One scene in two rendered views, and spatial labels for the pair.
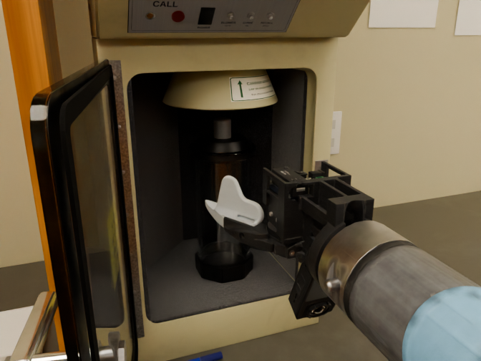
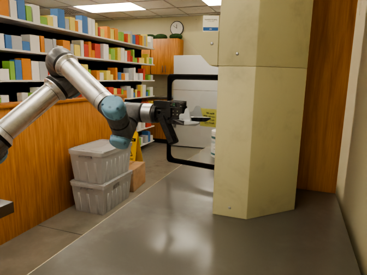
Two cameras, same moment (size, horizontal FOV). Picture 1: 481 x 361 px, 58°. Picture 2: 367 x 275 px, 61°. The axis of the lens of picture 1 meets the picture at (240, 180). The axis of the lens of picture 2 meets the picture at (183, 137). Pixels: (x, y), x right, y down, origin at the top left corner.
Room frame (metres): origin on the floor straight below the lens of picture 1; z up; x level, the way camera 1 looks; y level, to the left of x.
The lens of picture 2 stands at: (1.17, -0.93, 1.37)
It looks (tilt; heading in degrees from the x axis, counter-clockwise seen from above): 11 degrees down; 130
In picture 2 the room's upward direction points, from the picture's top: 1 degrees clockwise
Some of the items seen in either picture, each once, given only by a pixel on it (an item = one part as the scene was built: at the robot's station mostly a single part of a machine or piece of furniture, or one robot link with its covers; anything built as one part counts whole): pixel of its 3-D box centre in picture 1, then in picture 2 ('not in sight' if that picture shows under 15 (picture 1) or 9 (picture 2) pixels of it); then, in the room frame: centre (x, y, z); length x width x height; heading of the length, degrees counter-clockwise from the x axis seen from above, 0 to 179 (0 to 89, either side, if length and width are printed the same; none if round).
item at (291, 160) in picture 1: (205, 172); not in sight; (0.70, 0.06, 1.19); 0.26 x 0.24 x 0.35; 110
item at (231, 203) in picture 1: (230, 200); (197, 113); (0.45, 0.01, 1.24); 0.09 x 0.03 x 0.06; 54
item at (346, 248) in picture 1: (364, 271); (150, 113); (0.31, -0.10, 1.24); 0.08 x 0.05 x 0.08; 110
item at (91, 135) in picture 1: (108, 286); (197, 121); (0.36, 0.13, 1.19); 0.30 x 0.01 x 0.40; 10
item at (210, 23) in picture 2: not in sight; (210, 26); (0.54, -0.06, 1.54); 0.05 x 0.05 x 0.06; 38
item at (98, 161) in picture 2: not in sight; (102, 160); (-1.56, 0.99, 0.49); 0.60 x 0.42 x 0.33; 110
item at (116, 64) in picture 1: (124, 217); not in sight; (0.52, 0.15, 1.19); 0.03 x 0.02 x 0.39; 110
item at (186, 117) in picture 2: not in sight; (188, 116); (0.49, -0.10, 1.24); 0.09 x 0.03 x 0.06; 166
